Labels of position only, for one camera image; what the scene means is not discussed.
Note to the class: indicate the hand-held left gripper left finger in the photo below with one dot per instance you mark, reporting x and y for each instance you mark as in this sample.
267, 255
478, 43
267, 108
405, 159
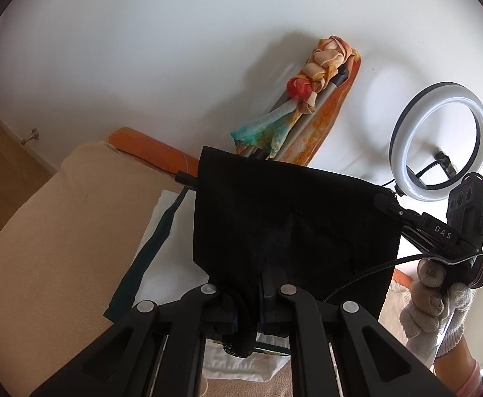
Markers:
224, 310

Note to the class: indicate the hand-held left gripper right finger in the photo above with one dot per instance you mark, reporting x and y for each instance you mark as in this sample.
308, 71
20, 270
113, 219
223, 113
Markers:
263, 297

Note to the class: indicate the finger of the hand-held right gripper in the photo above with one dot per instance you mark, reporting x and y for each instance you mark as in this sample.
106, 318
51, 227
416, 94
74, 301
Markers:
390, 206

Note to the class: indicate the black garment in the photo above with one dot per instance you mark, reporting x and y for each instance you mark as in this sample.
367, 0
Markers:
287, 198

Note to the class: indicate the person's right hand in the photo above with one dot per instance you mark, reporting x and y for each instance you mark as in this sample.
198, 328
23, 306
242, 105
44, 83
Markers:
423, 310

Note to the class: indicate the white cloth with green trim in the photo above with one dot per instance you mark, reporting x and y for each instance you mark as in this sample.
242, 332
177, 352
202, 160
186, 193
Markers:
171, 264

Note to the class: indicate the colourful knotted scarf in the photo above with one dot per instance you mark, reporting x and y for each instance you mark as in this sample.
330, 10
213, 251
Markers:
320, 62

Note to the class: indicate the beige bed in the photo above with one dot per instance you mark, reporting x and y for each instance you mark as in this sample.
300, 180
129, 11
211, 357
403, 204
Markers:
59, 235

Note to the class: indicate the metal door stopper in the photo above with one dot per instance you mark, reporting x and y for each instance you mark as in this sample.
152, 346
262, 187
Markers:
30, 136

